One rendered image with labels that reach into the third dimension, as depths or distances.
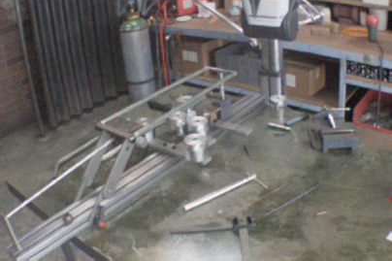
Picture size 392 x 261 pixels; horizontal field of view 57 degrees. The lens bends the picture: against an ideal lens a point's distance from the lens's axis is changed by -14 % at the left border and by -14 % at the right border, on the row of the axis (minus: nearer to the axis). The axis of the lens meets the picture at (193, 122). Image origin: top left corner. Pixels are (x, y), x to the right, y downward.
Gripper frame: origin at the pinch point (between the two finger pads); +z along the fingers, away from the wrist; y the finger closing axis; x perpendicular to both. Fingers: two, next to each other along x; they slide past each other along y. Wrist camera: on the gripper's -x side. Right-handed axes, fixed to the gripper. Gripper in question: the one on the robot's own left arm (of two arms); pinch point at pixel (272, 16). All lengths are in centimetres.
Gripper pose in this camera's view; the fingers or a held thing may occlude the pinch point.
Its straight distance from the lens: 105.3
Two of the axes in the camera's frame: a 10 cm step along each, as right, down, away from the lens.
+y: 8.6, 1.5, -4.8
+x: 4.7, 0.9, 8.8
